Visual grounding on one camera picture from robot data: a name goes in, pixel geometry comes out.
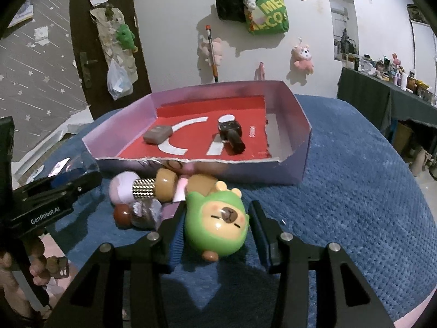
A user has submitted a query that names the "pink box with red lining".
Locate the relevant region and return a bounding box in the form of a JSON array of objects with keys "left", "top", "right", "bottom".
[{"left": 82, "top": 80, "right": 312, "bottom": 186}]

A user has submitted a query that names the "tan round bottle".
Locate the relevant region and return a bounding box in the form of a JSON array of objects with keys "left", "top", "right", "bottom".
[{"left": 131, "top": 168, "right": 179, "bottom": 203}]

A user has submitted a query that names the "brown capped glitter bottle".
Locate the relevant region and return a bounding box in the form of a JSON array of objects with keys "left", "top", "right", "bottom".
[{"left": 114, "top": 200, "right": 163, "bottom": 229}]

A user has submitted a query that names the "pale pink plush pig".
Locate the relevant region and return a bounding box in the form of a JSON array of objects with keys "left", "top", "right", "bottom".
[{"left": 199, "top": 37, "right": 224, "bottom": 67}]

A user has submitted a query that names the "green cushion on wall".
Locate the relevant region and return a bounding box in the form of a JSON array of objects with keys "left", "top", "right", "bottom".
[{"left": 244, "top": 0, "right": 290, "bottom": 35}]

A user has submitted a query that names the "beige hanging organizer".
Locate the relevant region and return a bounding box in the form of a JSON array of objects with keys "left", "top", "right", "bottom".
[{"left": 89, "top": 5, "right": 137, "bottom": 86}]

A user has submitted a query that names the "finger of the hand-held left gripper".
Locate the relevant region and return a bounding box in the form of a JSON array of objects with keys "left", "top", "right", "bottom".
[
  {"left": 15, "top": 167, "right": 86, "bottom": 199},
  {"left": 20, "top": 172, "right": 103, "bottom": 212}
]

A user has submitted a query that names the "black dropper bottle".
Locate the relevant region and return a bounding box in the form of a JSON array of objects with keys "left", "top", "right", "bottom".
[{"left": 217, "top": 114, "right": 246, "bottom": 154}]

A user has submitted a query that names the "green plush toy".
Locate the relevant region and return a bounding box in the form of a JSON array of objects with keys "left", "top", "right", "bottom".
[{"left": 116, "top": 24, "right": 139, "bottom": 53}]

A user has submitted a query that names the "white plastic bag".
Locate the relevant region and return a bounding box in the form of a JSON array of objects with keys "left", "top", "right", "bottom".
[{"left": 107, "top": 59, "right": 134, "bottom": 101}]

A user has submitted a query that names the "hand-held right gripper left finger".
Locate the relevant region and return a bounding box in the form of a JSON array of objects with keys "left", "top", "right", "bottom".
[{"left": 44, "top": 201, "right": 188, "bottom": 328}]

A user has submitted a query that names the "wall mirror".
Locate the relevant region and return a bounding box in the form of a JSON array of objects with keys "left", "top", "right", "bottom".
[{"left": 324, "top": 0, "right": 360, "bottom": 62}]

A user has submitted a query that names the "person's left hand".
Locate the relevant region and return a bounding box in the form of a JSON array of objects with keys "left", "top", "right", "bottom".
[{"left": 0, "top": 236, "right": 70, "bottom": 320}]

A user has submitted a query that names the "dark bag on cabinet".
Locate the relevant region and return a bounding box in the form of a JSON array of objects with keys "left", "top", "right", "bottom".
[{"left": 407, "top": 4, "right": 431, "bottom": 25}]

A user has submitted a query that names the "pink compact case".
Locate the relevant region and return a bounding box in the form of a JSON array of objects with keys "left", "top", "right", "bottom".
[{"left": 108, "top": 172, "right": 137, "bottom": 204}]

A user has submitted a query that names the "blue blanket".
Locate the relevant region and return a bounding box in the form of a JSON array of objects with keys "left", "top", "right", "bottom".
[{"left": 34, "top": 94, "right": 437, "bottom": 328}]

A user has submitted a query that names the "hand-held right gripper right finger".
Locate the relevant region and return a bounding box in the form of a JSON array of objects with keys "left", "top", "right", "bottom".
[{"left": 249, "top": 200, "right": 397, "bottom": 328}]

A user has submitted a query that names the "pink lipstick tube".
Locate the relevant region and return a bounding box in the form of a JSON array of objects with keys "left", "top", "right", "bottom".
[{"left": 172, "top": 176, "right": 189, "bottom": 203}]

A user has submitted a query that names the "dark brown door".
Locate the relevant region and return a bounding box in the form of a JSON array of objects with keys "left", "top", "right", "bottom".
[{"left": 70, "top": 0, "right": 152, "bottom": 122}]

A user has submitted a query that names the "white paper sheet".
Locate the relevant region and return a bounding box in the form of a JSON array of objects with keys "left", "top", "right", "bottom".
[{"left": 34, "top": 25, "right": 50, "bottom": 46}]

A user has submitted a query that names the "cardboard box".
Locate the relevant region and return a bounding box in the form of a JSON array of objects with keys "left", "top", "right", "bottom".
[{"left": 392, "top": 123, "right": 414, "bottom": 154}]

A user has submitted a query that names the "grey eyeshadow case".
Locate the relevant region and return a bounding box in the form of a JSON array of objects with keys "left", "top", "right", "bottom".
[{"left": 143, "top": 125, "right": 173, "bottom": 144}]

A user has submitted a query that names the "metal door handle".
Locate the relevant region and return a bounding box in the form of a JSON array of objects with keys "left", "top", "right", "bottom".
[{"left": 79, "top": 52, "right": 98, "bottom": 89}]

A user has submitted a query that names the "green hooded capybara toy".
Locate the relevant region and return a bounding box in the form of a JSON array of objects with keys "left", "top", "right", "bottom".
[{"left": 184, "top": 174, "right": 250, "bottom": 263}]

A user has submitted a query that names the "white cabinet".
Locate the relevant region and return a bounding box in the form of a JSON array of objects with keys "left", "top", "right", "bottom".
[{"left": 408, "top": 20, "right": 437, "bottom": 86}]

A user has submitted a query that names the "pink bear plush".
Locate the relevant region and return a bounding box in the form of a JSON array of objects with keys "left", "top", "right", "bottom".
[{"left": 291, "top": 44, "right": 315, "bottom": 75}]

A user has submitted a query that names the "row of cosmetics bottles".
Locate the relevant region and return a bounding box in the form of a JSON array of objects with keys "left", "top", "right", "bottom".
[{"left": 341, "top": 53, "right": 437, "bottom": 106}]

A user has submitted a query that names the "orange handled stick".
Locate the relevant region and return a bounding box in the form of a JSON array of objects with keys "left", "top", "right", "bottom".
[{"left": 205, "top": 25, "right": 220, "bottom": 83}]

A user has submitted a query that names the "table with dark cloth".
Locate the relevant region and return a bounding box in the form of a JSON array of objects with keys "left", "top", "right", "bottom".
[{"left": 337, "top": 66, "right": 437, "bottom": 144}]

